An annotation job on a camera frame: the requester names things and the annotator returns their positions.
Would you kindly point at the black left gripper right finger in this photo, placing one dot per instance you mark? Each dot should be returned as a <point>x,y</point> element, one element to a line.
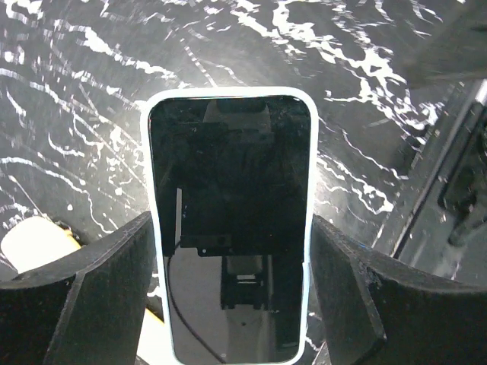
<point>378,310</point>

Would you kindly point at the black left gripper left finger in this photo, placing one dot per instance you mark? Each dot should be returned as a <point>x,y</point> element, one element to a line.
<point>84,308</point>

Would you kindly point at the light blue phone case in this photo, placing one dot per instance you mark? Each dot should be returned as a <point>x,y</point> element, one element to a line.
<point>146,152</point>

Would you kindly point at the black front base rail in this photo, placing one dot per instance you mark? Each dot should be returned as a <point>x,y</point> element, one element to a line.
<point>439,222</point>

